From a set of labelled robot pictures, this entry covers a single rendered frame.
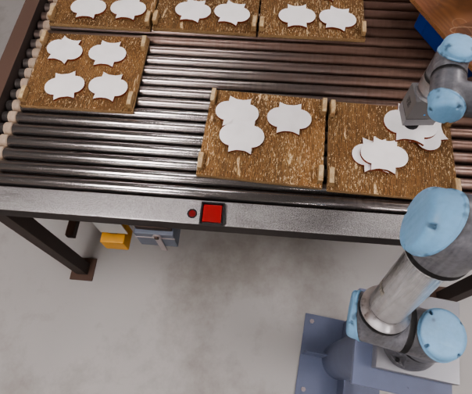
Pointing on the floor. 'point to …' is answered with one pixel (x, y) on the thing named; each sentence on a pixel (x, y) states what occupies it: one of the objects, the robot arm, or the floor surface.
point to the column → (348, 364)
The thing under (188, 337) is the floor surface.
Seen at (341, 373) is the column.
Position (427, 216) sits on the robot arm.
